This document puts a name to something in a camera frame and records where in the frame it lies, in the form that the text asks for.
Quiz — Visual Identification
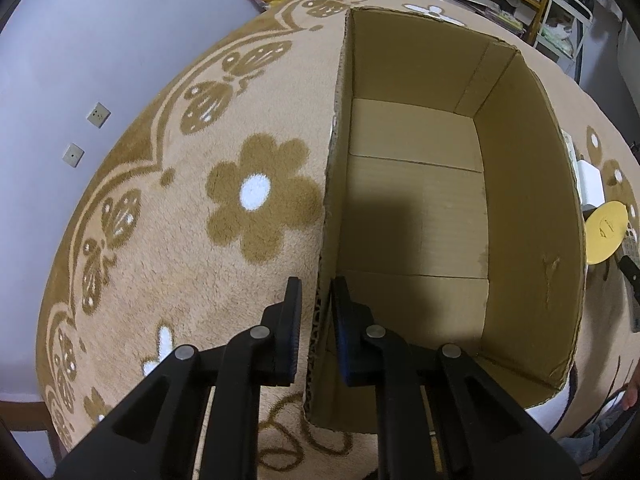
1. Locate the brown cardboard box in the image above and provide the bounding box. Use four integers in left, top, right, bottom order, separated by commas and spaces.
305, 4, 585, 434

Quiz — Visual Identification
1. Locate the yellow round disc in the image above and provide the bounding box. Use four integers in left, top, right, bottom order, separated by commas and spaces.
585, 200, 628, 266

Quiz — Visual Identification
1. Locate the beige patterned carpet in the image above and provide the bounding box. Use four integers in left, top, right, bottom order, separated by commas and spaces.
36, 0, 639, 479

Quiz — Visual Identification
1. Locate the white charger block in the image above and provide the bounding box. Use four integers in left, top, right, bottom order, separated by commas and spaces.
577, 159, 605, 210

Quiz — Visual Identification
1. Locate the white metal trolley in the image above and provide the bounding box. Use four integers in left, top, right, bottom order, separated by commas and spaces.
534, 0, 596, 82

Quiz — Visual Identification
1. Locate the lower white wall socket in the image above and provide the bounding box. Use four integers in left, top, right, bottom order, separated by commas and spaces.
62, 143, 85, 168

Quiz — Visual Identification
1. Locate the white wall socket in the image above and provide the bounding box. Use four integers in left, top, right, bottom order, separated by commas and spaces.
62, 143, 85, 168
87, 102, 111, 129

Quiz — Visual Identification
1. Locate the upper white wall socket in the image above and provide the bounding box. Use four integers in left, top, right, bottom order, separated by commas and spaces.
87, 102, 111, 129

